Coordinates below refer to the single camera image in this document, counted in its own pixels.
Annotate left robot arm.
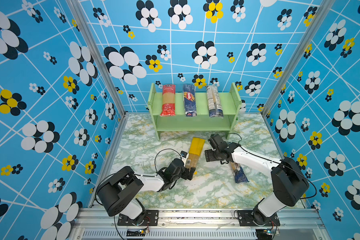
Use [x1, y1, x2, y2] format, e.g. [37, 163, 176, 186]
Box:
[96, 157, 191, 225]

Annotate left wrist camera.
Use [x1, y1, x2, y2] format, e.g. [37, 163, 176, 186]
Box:
[181, 151, 188, 159]

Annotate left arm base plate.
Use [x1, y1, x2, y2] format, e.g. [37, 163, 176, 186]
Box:
[117, 210, 159, 227]

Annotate blue clear spaghetti bag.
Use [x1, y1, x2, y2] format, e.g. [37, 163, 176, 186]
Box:
[230, 162, 249, 184]

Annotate aluminium front rail frame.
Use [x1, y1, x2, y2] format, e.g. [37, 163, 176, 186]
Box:
[69, 208, 331, 240]

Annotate green wooden shelf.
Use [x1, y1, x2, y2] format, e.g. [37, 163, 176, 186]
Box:
[147, 82, 243, 141]

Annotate blue Barilla spaghetti box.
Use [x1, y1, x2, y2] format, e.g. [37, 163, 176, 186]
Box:
[183, 84, 197, 117]

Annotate yellow spaghetti bag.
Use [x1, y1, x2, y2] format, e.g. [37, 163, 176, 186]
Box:
[185, 137, 205, 169]

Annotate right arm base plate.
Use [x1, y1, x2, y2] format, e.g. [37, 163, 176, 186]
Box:
[234, 210, 281, 227]

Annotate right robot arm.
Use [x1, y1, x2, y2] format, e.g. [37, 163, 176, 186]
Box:
[205, 134, 310, 226]

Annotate clear white label spaghetti bag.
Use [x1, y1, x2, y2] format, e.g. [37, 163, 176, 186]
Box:
[207, 86, 224, 118]

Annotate red spaghetti bag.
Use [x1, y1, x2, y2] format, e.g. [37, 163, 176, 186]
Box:
[160, 85, 176, 117]

